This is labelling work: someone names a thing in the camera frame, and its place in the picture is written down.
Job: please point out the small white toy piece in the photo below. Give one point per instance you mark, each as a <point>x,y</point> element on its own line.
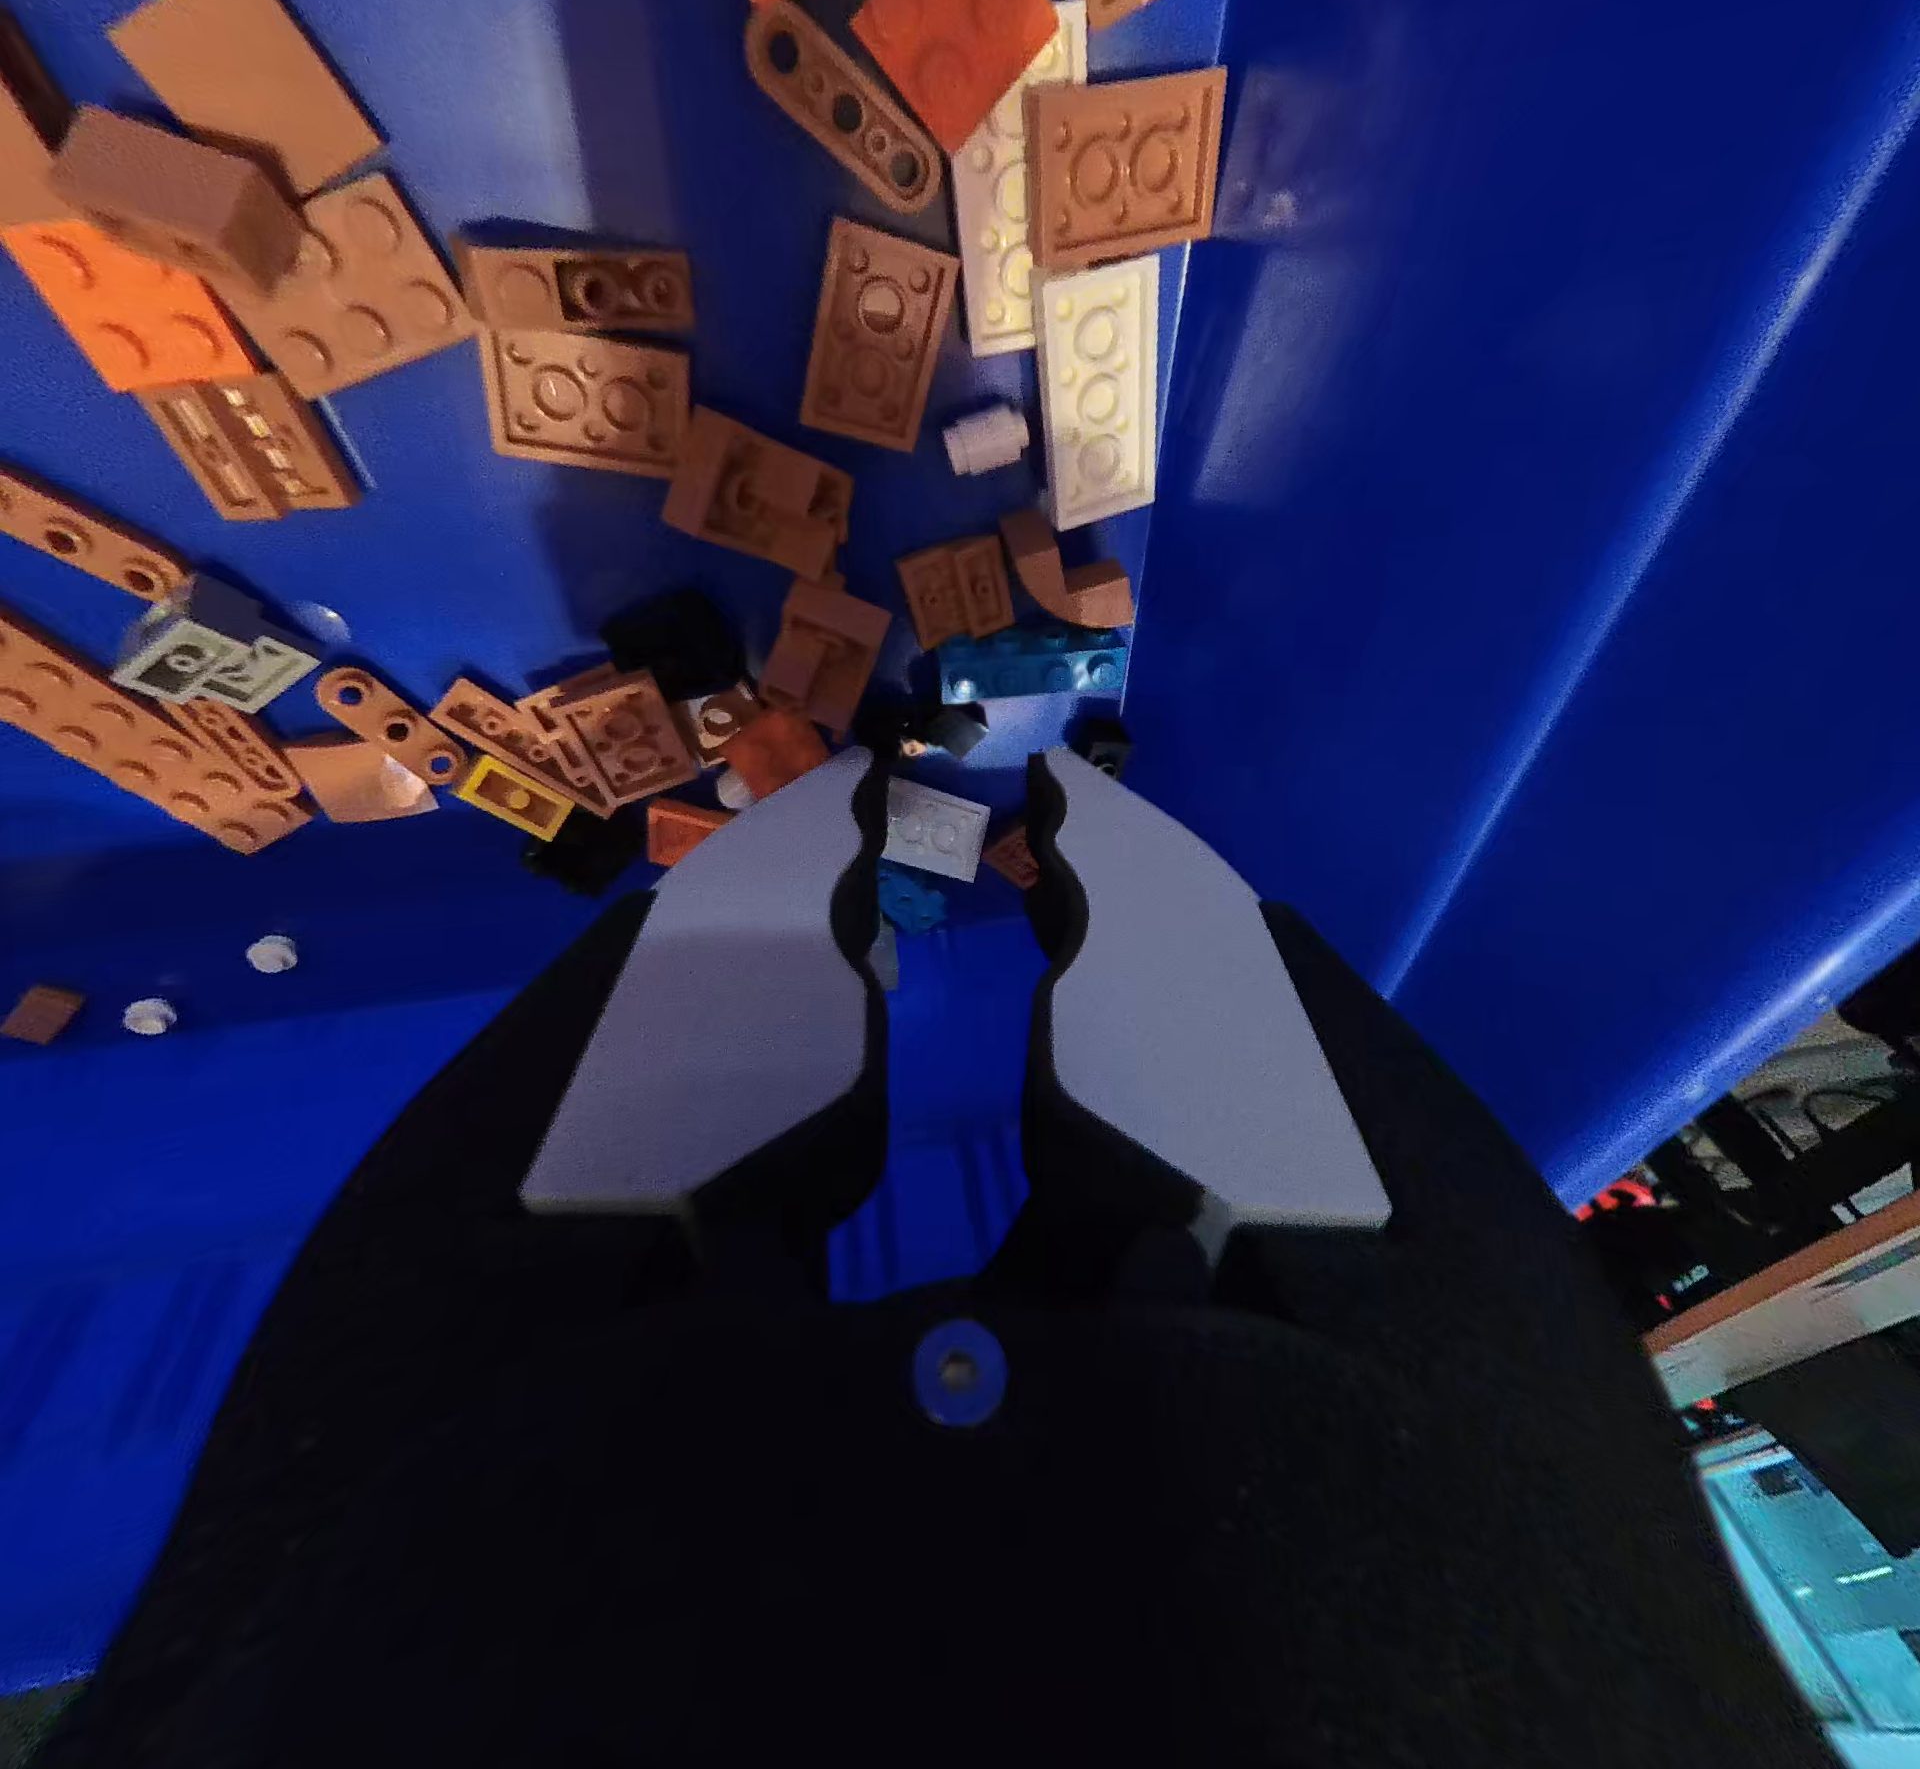
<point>272,955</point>
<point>150,1015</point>

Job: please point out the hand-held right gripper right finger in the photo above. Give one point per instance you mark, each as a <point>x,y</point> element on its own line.
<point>1201,1051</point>

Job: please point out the blue plastic bin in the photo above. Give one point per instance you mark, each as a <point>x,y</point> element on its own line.
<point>1501,450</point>

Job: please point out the pile of brown toy bricks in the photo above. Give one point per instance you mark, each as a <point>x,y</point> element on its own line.
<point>586,405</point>

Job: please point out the small brown toy tile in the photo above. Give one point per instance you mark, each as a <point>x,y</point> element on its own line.
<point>42,1014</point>

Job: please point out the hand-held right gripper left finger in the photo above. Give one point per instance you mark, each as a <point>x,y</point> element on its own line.
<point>720,1034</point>

